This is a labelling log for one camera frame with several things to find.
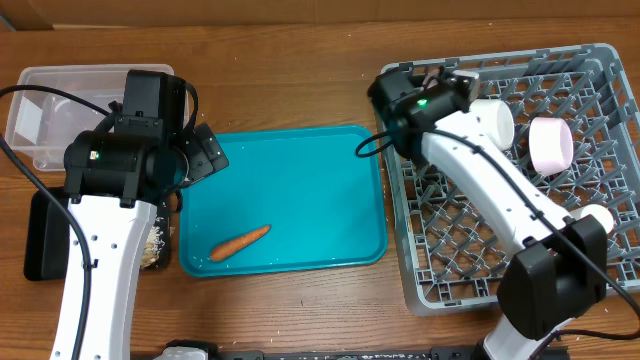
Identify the food scraps pile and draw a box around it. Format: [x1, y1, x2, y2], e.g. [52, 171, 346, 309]
[140, 225, 166, 269]

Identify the orange carrot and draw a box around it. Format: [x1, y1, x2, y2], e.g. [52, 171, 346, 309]
[210, 225, 271, 262]

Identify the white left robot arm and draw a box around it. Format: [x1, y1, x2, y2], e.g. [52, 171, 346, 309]
[1, 70, 229, 359]

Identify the teal plastic tray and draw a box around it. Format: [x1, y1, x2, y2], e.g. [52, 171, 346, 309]
[179, 125, 388, 278]

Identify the black plastic bin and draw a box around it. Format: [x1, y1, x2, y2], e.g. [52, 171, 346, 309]
[23, 191, 173, 281]

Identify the clear plastic bin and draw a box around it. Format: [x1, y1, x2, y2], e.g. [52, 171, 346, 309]
[4, 64, 174, 172]

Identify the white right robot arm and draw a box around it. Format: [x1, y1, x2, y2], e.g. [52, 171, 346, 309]
[367, 67, 639, 359]

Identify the white plate with food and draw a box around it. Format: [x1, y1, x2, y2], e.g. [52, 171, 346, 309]
[422, 68, 480, 102]

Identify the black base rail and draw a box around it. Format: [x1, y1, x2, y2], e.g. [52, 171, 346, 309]
[159, 332, 571, 360]

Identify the pale green bowl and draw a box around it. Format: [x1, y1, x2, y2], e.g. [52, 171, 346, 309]
[470, 99, 515, 151]

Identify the white cup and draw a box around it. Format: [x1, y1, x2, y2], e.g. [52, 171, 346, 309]
[569, 204, 615, 233]

